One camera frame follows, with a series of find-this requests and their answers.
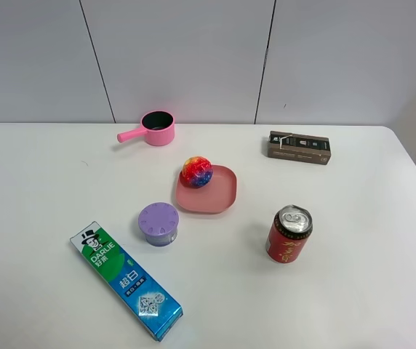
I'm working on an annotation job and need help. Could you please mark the rainbow dimpled ball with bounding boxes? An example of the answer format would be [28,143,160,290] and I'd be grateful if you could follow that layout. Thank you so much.
[180,156,214,188]

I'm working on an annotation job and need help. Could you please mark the pink square plate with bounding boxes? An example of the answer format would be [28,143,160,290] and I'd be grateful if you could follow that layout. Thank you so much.
[175,165,237,214]

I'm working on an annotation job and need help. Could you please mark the purple lidded container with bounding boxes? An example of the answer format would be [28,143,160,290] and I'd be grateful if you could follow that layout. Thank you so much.
[138,202,179,246]

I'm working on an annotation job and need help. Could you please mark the pink toy saucepan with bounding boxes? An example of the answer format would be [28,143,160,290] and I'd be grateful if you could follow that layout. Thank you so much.
[116,111,175,146]

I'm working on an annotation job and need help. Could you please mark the red drink can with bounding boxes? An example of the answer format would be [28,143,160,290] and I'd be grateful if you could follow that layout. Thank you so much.
[265,204,313,264]

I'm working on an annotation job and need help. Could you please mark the brown cardboard box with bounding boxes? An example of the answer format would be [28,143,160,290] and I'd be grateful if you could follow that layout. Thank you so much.
[267,131,332,165]

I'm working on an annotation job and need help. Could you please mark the Darlie toothpaste box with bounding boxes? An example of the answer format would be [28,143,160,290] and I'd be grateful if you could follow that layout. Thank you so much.
[70,222,183,342]

